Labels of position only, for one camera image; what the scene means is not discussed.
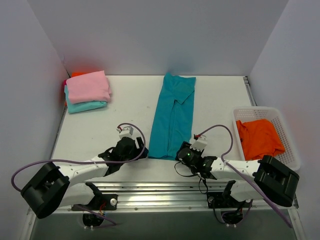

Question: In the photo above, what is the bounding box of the teal polo shirt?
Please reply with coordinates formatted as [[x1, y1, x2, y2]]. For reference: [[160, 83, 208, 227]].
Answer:
[[148, 73, 196, 160]]

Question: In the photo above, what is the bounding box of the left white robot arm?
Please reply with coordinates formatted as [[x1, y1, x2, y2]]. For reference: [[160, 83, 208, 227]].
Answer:
[[21, 137, 149, 219]]

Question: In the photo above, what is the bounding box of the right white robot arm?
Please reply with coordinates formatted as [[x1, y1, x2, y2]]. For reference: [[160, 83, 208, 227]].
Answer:
[[175, 141, 300, 207]]

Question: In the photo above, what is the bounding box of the folded light teal t shirt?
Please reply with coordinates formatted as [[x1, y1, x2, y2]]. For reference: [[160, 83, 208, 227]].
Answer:
[[64, 85, 107, 114]]

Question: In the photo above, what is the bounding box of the crumpled orange shirt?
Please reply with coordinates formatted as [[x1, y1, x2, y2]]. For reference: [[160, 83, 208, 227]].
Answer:
[[236, 119, 285, 161]]

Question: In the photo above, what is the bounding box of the folded pink t shirt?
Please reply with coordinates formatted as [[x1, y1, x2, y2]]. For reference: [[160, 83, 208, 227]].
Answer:
[[66, 70, 112, 104]]

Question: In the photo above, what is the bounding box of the white plastic basket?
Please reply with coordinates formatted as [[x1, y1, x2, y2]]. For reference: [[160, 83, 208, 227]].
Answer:
[[231, 106, 301, 171]]

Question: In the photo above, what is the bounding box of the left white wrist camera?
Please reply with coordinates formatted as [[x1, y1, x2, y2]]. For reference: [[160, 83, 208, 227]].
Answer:
[[116, 126, 134, 140]]

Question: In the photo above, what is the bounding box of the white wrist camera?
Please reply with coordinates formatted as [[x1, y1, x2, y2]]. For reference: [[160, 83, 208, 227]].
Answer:
[[190, 134, 208, 152], [116, 126, 134, 140]]

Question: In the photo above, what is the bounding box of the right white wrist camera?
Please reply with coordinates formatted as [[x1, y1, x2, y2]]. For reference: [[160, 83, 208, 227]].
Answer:
[[190, 134, 208, 152]]

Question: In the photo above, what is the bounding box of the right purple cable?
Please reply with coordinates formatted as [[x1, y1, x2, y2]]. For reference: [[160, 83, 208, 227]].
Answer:
[[193, 124, 293, 229]]

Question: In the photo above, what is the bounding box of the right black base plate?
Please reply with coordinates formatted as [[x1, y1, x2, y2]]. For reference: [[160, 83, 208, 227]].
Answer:
[[206, 192, 250, 209]]

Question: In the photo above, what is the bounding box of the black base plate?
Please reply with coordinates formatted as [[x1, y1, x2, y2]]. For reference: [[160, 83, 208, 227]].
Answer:
[[71, 194, 118, 211], [206, 192, 250, 209]]

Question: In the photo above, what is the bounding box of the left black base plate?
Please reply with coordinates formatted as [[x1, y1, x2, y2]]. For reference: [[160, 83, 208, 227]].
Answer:
[[71, 194, 118, 211]]

